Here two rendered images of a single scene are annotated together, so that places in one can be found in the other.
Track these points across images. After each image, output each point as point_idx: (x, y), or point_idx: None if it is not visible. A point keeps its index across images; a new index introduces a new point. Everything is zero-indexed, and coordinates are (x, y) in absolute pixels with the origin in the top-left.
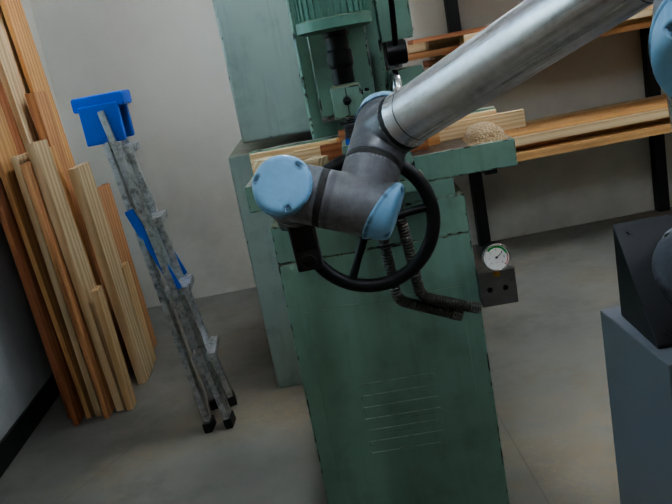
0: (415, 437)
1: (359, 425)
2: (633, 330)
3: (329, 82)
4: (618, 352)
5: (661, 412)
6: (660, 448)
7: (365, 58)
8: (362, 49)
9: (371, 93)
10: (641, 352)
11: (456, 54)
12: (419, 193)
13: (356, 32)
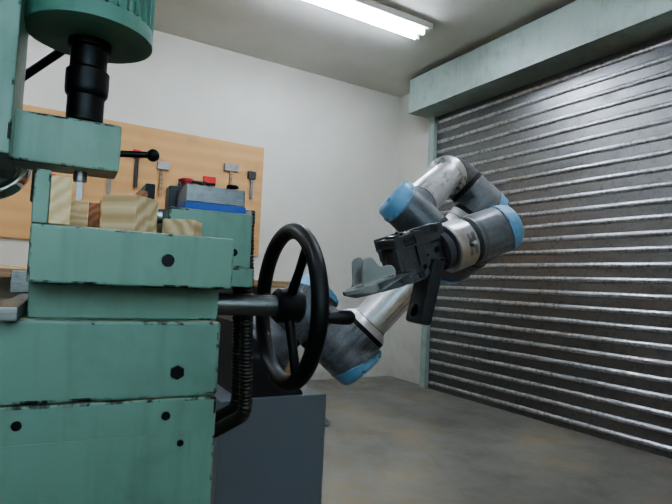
0: None
1: None
2: (268, 397)
3: (16, 100)
4: (249, 425)
5: (309, 436)
6: (302, 467)
7: (23, 92)
8: (24, 77)
9: None
10: (290, 404)
11: (441, 180)
12: (270, 281)
13: (26, 48)
